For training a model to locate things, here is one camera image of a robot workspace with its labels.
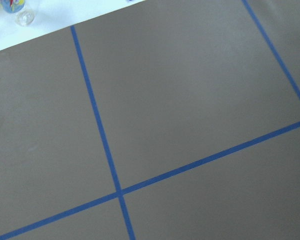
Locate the brown paper table cover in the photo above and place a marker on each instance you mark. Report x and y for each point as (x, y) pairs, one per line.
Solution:
(165, 120)

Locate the plastic bottle red label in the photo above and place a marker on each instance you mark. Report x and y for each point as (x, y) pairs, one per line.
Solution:
(19, 10)

